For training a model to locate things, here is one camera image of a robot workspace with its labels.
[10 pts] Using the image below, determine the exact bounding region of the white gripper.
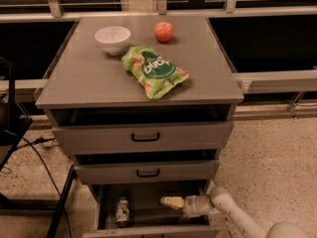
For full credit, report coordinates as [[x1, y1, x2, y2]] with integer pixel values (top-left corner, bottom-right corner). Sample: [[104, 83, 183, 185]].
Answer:
[[160, 195, 212, 218]]

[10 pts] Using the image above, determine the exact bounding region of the silver 7up can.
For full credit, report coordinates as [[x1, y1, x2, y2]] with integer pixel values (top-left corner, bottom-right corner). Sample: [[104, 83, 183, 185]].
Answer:
[[116, 197, 130, 227]]

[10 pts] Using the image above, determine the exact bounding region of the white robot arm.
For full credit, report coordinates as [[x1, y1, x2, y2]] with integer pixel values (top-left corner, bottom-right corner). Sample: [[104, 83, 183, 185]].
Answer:
[[160, 186, 311, 238]]

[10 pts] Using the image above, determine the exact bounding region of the grey bottom drawer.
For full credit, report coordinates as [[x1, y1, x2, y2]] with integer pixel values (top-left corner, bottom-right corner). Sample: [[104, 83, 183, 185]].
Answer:
[[82, 180, 220, 238]]

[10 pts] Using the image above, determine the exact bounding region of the grey drawer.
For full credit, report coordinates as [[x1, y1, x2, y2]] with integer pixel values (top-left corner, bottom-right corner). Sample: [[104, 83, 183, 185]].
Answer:
[[53, 121, 233, 155], [75, 161, 219, 184], [82, 180, 220, 238]]

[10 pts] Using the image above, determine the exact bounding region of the grey middle drawer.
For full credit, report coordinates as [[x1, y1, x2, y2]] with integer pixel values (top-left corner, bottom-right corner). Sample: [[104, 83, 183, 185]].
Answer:
[[75, 161, 219, 184]]

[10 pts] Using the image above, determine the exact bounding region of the grey top drawer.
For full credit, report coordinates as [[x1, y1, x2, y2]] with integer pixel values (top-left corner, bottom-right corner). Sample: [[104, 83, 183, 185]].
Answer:
[[53, 121, 233, 155]]

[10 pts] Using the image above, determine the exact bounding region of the grey drawer cabinet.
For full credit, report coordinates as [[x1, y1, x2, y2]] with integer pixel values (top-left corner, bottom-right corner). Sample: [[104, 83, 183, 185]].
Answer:
[[35, 14, 245, 190]]

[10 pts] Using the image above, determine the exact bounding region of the green snack bag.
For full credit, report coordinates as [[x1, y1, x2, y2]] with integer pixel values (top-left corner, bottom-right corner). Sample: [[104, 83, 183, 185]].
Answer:
[[122, 45, 189, 100]]

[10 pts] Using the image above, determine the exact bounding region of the metal window railing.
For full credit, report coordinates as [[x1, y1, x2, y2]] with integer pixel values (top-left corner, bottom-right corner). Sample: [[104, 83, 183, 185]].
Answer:
[[0, 0, 317, 121]]

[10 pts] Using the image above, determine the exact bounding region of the red apple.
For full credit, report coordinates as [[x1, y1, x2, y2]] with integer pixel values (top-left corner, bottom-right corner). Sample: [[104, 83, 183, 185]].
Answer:
[[155, 22, 174, 43]]

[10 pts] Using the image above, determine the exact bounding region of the white ceramic bowl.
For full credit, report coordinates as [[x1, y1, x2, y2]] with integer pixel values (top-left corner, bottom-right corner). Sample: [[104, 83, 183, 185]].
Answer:
[[95, 26, 131, 56]]

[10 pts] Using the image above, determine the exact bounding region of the black cable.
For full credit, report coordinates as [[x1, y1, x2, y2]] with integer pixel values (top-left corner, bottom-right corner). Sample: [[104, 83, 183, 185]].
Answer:
[[3, 129, 73, 238]]

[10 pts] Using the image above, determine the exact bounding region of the black stand frame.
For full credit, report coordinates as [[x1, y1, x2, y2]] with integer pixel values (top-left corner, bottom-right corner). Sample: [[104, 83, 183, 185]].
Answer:
[[0, 58, 74, 238]]

